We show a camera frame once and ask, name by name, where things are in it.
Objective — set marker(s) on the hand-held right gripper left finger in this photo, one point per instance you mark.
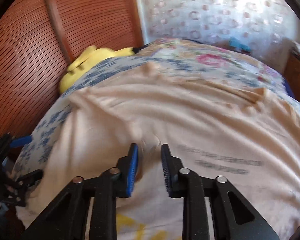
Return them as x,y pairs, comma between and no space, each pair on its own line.
133,166

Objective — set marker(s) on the beige shirt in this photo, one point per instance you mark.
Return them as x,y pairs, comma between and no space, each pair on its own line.
165,115

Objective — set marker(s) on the teal object by wall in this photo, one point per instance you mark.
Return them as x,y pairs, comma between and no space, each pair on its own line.
237,43

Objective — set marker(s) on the blue bed sheet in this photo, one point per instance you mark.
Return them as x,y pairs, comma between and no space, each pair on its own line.
289,87

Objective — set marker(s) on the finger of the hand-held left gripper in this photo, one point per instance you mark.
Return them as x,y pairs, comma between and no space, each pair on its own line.
31,176
21,141

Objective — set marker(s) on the yellow plush toy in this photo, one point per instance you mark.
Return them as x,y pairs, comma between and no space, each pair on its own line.
90,60

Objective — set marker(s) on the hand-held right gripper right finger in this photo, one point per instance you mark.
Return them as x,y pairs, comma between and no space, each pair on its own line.
165,170

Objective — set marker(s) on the wooden cabinet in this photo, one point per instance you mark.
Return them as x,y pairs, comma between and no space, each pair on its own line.
298,70

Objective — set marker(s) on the floral bedspread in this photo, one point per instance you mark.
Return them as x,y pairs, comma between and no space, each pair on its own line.
115,70

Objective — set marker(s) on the reddish wooden slatted headboard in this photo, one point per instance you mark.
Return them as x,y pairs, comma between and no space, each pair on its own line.
35,55

